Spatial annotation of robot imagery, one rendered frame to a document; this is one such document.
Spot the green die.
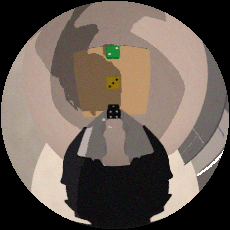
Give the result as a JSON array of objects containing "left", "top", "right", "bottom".
[{"left": 106, "top": 46, "right": 120, "bottom": 59}]

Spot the black die with white pips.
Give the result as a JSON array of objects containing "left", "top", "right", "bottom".
[{"left": 108, "top": 104, "right": 120, "bottom": 119}]

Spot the yellow die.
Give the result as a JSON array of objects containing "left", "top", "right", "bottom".
[{"left": 106, "top": 76, "right": 120, "bottom": 89}]

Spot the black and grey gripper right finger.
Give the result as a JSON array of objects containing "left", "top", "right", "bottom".
[{"left": 119, "top": 109, "right": 173, "bottom": 179}]

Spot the tan mat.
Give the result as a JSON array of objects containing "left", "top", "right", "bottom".
[{"left": 73, "top": 46, "right": 150, "bottom": 117}]

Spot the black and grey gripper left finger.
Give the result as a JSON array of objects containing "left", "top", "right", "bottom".
[{"left": 60, "top": 109, "right": 108, "bottom": 185}]

